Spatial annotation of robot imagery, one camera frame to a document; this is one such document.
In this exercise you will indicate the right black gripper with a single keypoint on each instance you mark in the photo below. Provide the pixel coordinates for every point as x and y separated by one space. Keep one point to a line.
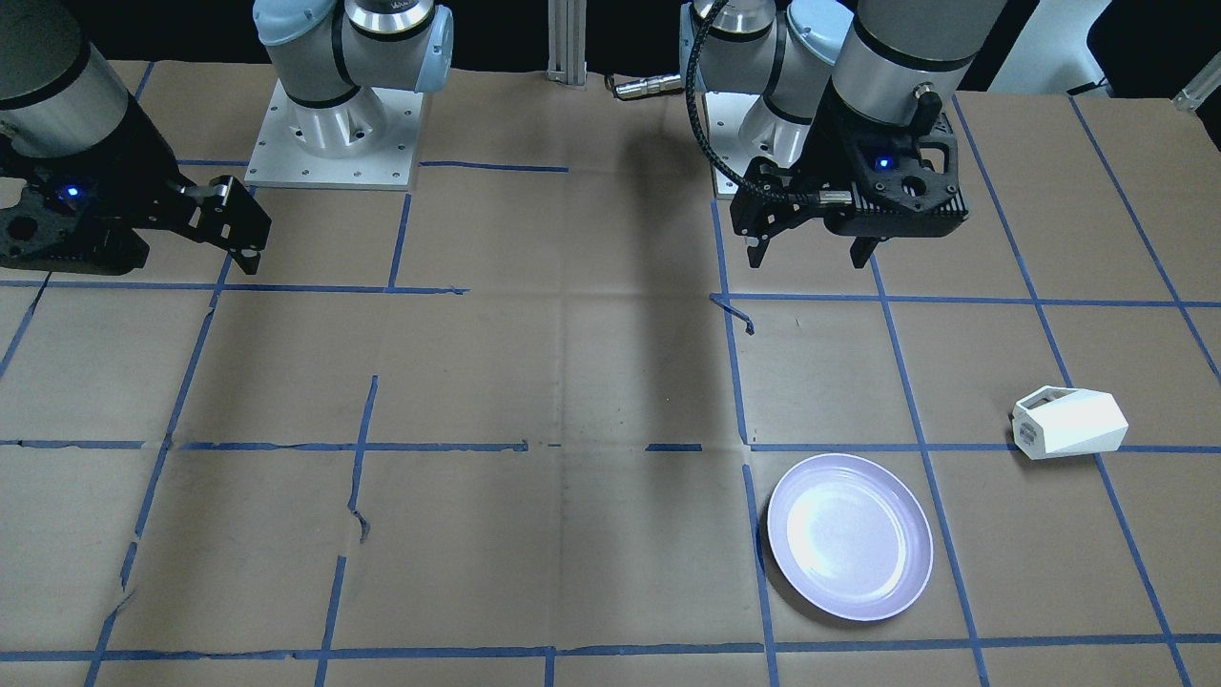
143 153

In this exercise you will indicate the lavender plate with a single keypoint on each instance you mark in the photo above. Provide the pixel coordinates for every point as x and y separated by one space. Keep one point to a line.
850 537

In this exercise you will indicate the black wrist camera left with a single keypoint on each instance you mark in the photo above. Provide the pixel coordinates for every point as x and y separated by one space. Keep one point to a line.
872 214

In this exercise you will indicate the metal cable connector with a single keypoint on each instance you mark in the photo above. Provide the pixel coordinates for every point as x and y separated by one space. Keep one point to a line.
638 89

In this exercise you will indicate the aluminium frame post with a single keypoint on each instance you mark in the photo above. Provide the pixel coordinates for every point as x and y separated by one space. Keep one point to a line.
566 61

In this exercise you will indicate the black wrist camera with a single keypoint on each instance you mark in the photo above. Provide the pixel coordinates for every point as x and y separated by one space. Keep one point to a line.
54 227
872 214

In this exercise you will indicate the white faceted cup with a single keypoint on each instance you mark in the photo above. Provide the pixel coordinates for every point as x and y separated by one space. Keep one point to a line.
1057 421

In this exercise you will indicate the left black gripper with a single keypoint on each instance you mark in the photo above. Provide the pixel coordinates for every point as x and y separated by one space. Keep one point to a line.
828 143

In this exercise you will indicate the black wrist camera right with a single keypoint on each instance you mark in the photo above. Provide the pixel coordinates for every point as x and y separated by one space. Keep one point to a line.
54 227

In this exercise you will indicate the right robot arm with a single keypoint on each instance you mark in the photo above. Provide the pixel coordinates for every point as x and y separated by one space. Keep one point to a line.
63 96

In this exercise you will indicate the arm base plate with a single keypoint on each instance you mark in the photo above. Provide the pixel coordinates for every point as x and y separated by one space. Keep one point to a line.
741 127
370 142

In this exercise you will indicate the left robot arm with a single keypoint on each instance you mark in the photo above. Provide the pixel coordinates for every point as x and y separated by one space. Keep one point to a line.
817 111

